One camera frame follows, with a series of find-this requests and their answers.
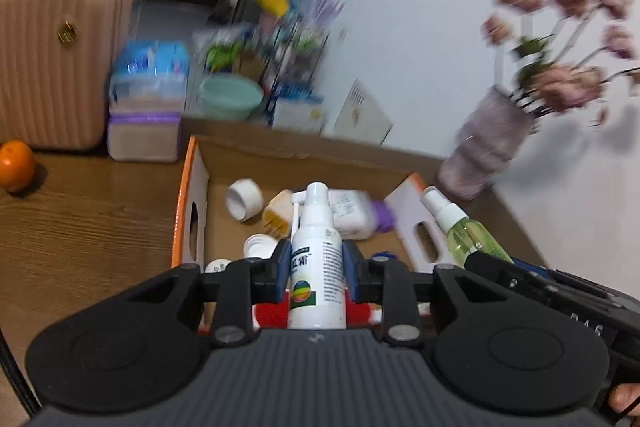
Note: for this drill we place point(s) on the white tape roll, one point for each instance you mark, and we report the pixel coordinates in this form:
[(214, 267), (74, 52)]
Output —
[(245, 199)]

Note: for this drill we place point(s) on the white board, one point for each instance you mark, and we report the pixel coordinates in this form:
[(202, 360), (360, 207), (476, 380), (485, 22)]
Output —
[(362, 114)]

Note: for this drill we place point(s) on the red and white plastic case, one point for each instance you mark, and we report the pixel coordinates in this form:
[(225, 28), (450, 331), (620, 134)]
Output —
[(267, 314)]

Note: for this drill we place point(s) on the pink ribbed suitcase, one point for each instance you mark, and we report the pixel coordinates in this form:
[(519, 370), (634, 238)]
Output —
[(55, 57)]

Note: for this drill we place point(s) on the white round cap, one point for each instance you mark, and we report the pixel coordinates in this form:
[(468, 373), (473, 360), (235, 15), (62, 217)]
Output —
[(217, 266)]

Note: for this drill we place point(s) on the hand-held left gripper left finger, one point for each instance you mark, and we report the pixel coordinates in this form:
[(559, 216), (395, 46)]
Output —
[(282, 268)]

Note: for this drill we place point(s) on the clear white plastic bottle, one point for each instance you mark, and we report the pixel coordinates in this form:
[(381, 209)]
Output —
[(352, 213)]

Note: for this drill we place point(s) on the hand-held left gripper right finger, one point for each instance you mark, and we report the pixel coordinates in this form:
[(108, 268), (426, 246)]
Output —
[(350, 271)]

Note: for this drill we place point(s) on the green spray bottle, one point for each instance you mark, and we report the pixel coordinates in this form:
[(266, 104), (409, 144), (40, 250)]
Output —
[(470, 237)]

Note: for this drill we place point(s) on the purple feather decoration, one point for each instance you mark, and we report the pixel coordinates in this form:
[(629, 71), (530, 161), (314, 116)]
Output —
[(325, 7)]

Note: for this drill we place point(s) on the rack of small bottles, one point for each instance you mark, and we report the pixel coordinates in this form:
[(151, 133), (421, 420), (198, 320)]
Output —
[(297, 62)]

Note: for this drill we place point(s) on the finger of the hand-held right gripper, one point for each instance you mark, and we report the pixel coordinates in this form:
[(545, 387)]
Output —
[(492, 272), (532, 268)]

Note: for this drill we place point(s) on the orange fruit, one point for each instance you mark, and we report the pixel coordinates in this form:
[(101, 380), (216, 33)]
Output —
[(16, 167)]

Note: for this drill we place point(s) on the grey textured vase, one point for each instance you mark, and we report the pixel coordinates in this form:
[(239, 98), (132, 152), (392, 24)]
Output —
[(487, 142)]

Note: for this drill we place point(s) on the orange red cardboard box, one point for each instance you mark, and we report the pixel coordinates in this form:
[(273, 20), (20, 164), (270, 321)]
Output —
[(300, 167)]

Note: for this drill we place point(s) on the white spray bottle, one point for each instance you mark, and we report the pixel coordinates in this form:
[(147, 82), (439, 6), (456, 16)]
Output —
[(317, 227)]

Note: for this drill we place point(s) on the white bottle cap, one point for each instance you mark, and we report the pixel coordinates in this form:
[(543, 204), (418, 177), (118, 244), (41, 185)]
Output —
[(260, 246)]

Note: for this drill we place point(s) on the dried pink roses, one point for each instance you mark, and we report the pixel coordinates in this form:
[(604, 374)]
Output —
[(565, 82)]

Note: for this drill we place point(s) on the white floor box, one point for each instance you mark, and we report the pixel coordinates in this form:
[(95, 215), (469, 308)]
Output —
[(298, 116)]

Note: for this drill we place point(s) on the green plastic basin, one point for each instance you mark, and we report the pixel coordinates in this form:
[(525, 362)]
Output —
[(231, 99)]

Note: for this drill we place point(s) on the purple-lidded storage box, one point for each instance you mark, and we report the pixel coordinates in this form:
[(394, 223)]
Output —
[(144, 139)]

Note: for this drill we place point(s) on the small yellow white box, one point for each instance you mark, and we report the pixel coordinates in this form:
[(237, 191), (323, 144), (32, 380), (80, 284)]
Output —
[(278, 213)]

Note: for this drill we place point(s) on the blue cap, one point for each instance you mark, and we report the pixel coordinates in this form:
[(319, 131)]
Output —
[(385, 255)]

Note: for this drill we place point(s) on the yellow watering can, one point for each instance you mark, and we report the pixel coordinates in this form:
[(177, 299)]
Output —
[(270, 2)]

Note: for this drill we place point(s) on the blue tissue pack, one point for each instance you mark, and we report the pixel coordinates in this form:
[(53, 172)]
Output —
[(150, 74)]

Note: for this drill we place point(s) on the person's right hand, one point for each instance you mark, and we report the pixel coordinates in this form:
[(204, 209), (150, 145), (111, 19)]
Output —
[(626, 398)]

